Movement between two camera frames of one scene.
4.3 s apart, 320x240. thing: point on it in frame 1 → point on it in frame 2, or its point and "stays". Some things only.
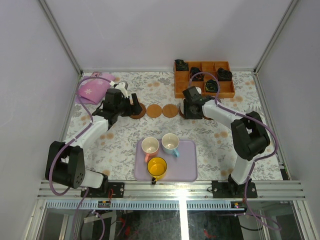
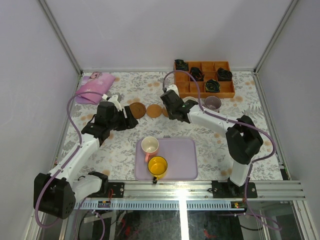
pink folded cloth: x=93 y=90 stays
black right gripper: x=187 y=114 → x=171 y=117
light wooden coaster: x=154 y=110 stays
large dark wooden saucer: x=141 y=114 stays
